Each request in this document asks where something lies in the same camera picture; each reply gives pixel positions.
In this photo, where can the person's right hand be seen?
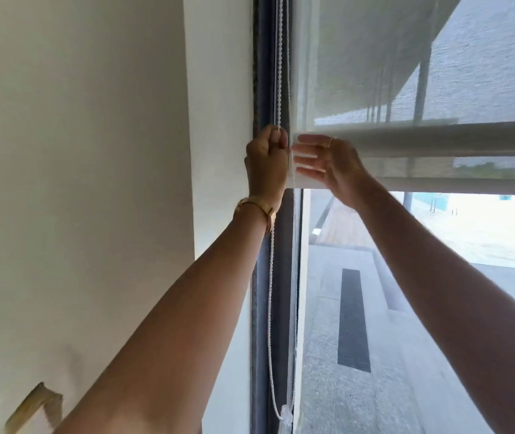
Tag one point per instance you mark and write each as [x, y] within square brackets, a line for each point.
[336, 169]

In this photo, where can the person's left hand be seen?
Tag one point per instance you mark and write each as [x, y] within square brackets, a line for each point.
[266, 169]

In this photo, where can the person's right middle finger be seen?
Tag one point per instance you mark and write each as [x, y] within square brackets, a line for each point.
[306, 150]

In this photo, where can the person's right little finger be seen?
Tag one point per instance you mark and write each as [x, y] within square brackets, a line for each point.
[309, 173]

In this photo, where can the person's left fingers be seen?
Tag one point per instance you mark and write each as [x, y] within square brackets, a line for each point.
[277, 136]

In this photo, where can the person's right forearm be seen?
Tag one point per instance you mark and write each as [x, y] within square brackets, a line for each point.
[456, 311]

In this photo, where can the person's left forearm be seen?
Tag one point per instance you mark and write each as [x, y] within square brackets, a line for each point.
[171, 329]

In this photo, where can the white sheer roller blind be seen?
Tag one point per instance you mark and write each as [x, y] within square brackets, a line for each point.
[420, 85]

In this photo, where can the yellow curved object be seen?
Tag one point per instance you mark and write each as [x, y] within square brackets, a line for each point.
[36, 409]

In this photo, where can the dark window frame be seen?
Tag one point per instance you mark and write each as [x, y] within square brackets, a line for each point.
[268, 266]

